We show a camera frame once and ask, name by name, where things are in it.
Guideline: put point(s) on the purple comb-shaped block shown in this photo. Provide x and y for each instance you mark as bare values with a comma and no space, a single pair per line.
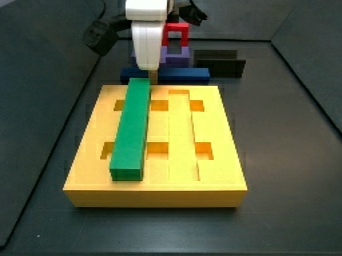
175,58

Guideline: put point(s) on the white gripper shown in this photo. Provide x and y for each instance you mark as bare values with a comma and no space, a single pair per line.
147,15

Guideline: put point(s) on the green long bar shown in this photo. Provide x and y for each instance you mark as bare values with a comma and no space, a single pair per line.
126,164

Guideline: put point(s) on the black angle bracket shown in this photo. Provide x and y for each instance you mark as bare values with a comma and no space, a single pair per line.
222,63

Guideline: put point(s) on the yellow slotted board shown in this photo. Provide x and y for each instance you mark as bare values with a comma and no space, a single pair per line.
191,164

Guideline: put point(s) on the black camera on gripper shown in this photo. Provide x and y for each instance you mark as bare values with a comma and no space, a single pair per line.
99,37

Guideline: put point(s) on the blue rectangular block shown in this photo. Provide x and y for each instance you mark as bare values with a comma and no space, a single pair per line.
170,75

